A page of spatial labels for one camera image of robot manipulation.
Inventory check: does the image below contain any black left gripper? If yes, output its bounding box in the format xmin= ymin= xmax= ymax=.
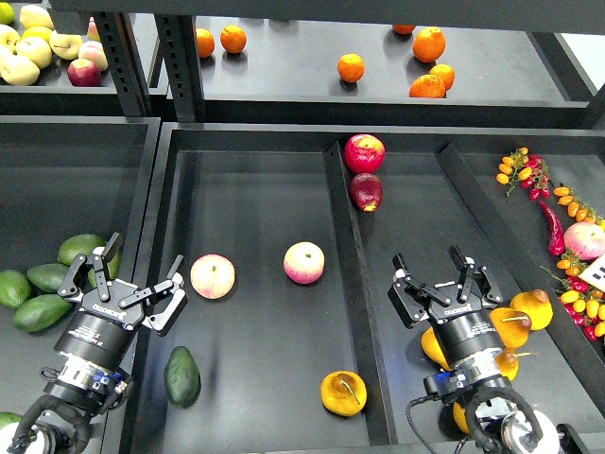
xmin=54 ymin=233 xmax=187 ymax=372

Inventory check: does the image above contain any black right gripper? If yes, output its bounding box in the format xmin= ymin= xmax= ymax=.
xmin=389 ymin=244 xmax=504 ymax=367

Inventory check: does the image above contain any dark green avocado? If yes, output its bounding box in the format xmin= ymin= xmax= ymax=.
xmin=164 ymin=345 xmax=200 ymax=408

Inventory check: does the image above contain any yellow pear under arm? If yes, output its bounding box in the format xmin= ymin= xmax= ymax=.
xmin=494 ymin=348 xmax=537 ymax=381

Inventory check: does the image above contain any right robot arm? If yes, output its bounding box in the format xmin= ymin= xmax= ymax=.
xmin=389 ymin=246 xmax=588 ymax=453

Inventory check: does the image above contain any green avocado right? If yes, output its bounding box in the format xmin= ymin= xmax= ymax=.
xmin=87 ymin=252 xmax=121 ymax=288

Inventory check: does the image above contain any green avocado top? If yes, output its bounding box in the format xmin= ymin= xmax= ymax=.
xmin=57 ymin=234 xmax=106 ymax=266

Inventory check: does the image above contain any green avocado middle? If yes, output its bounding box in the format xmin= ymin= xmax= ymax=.
xmin=26 ymin=263 xmax=69 ymax=293

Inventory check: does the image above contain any yellow pear with stem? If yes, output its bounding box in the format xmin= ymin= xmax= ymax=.
xmin=490 ymin=307 xmax=532 ymax=349

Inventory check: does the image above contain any green avocado lower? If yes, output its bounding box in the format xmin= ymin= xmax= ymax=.
xmin=13 ymin=294 xmax=72 ymax=333

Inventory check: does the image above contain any green avocado far left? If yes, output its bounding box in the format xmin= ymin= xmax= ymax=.
xmin=0 ymin=270 xmax=34 ymax=309

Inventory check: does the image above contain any yellow pear bottom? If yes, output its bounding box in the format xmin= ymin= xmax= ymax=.
xmin=452 ymin=402 xmax=471 ymax=435

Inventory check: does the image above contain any green avocado bottom left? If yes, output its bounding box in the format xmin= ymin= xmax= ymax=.
xmin=0 ymin=411 xmax=22 ymax=428

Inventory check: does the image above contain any pink apple left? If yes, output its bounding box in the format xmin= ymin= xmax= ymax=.
xmin=190 ymin=253 xmax=235 ymax=300

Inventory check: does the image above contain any pink apple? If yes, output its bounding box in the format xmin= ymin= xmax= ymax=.
xmin=283 ymin=241 xmax=325 ymax=285
xmin=190 ymin=253 xmax=235 ymax=300

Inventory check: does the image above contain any dark red apple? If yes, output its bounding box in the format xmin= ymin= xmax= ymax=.
xmin=349 ymin=173 xmax=384 ymax=213

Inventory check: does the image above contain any black left bin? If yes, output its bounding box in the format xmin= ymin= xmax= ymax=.
xmin=1 ymin=115 xmax=161 ymax=453

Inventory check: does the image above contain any black bin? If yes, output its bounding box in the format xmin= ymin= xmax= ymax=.
xmin=1 ymin=115 xmax=161 ymax=453
xmin=120 ymin=123 xmax=604 ymax=453

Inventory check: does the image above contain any red chili pepper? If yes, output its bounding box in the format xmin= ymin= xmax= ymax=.
xmin=539 ymin=201 xmax=565 ymax=256

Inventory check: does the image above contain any pink apple centre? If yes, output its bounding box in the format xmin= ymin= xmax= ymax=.
xmin=283 ymin=241 xmax=325 ymax=285

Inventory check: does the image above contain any bright red apple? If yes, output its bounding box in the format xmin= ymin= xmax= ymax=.
xmin=344 ymin=133 xmax=386 ymax=174

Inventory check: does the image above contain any cherry tomato bunch upper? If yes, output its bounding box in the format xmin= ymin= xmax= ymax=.
xmin=495 ymin=147 xmax=550 ymax=201

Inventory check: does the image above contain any cherry tomato bunch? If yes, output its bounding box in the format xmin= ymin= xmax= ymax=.
xmin=543 ymin=250 xmax=604 ymax=341
xmin=495 ymin=147 xmax=550 ymax=201

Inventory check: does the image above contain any cherry tomato bunch lower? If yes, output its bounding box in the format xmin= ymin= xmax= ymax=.
xmin=543 ymin=250 xmax=604 ymax=341

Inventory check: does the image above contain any pink apple right bin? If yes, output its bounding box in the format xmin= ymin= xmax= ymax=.
xmin=563 ymin=221 xmax=604 ymax=261

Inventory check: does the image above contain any orange tomato bunch middle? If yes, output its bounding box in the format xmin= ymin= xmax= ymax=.
xmin=553 ymin=185 xmax=604 ymax=229

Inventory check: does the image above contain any white label card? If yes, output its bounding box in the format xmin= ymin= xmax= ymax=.
xmin=579 ymin=255 xmax=605 ymax=291

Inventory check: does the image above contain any black centre bin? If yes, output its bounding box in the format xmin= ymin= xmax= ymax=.
xmin=120 ymin=123 xmax=604 ymax=453

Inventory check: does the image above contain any orange lower right front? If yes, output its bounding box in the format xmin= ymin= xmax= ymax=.
xmin=408 ymin=74 xmax=446 ymax=98

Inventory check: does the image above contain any orange lower right back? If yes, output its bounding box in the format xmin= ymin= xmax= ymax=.
xmin=429 ymin=63 xmax=456 ymax=91

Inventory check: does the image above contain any black upper shelf tray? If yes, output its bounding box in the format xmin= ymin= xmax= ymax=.
xmin=199 ymin=18 xmax=598 ymax=128

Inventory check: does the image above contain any red apple on shelf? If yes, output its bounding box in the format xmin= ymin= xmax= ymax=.
xmin=67 ymin=59 xmax=102 ymax=87

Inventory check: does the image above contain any pale peach on shelf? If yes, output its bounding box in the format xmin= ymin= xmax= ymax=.
xmin=78 ymin=41 xmax=109 ymax=72

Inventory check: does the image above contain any pale yellow apple front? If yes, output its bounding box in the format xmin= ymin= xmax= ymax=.
xmin=1 ymin=55 xmax=40 ymax=86

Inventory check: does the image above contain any black shelf upright left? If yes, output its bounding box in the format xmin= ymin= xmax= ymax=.
xmin=92 ymin=11 xmax=152 ymax=117

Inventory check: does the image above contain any black shelf upright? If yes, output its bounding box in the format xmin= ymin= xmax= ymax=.
xmin=154 ymin=13 xmax=207 ymax=123
xmin=92 ymin=11 xmax=152 ymax=117

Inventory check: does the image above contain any black shelf upright right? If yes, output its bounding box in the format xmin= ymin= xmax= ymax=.
xmin=154 ymin=13 xmax=207 ymax=123

